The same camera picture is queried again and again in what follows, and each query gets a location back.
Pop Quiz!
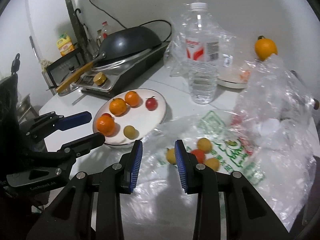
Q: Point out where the mandarin orange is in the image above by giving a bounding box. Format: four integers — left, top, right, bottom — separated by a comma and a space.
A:
95, 116, 116, 137
125, 91, 140, 107
109, 98, 127, 116

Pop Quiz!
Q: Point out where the yellow longan fruit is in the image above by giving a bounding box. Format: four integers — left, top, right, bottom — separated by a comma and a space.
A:
166, 148, 176, 165
204, 158, 220, 172
197, 138, 213, 154
123, 125, 137, 140

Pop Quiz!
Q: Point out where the cherry tomato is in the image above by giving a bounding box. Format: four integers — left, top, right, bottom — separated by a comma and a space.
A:
191, 149, 206, 164
102, 113, 112, 118
145, 96, 158, 111

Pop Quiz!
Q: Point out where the black metal rack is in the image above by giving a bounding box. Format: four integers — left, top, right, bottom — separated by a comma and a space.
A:
46, 48, 85, 89

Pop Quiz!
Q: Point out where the white round plate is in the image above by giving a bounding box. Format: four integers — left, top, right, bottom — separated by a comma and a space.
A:
92, 88, 167, 147

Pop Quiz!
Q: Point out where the printed flat plastic bag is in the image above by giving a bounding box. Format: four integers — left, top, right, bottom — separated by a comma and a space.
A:
121, 110, 290, 239

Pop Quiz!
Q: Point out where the steel induction cooker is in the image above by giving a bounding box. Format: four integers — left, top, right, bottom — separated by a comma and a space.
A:
73, 42, 169, 96

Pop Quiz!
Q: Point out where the dark vertical pipe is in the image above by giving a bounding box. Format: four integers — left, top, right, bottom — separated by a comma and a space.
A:
65, 0, 92, 62

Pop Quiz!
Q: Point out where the yellow detergent bottle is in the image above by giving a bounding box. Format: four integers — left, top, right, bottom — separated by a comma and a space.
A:
56, 33, 75, 56

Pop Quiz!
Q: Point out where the dark sauce bottle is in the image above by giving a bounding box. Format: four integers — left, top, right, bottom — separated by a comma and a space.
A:
96, 29, 104, 48

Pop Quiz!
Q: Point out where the crumpled clear plastic bag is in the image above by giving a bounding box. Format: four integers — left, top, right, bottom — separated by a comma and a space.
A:
234, 55, 316, 229

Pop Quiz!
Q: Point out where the red label oil bottle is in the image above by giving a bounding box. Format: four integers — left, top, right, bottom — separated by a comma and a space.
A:
101, 21, 113, 39

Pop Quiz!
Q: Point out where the black wok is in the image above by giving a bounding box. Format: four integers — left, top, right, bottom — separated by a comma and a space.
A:
56, 26, 162, 93

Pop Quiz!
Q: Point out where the black hook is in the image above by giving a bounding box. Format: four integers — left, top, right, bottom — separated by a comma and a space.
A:
74, 8, 81, 18

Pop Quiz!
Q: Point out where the white bowl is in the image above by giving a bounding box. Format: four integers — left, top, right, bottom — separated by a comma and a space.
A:
217, 66, 251, 89

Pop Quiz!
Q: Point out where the clear bag over bowl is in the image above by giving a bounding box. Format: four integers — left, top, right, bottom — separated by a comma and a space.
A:
164, 2, 254, 89

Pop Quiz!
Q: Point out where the large orange with stem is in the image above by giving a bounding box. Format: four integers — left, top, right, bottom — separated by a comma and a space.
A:
254, 35, 278, 61

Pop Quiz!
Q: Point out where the clear water bottle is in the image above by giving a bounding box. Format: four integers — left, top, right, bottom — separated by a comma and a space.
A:
185, 2, 220, 105

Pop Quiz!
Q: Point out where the small pot wooden handle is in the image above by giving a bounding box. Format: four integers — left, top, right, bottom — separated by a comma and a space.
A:
290, 70, 319, 111

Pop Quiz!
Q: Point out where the black cooker power cable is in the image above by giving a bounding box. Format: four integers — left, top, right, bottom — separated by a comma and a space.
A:
87, 0, 173, 43

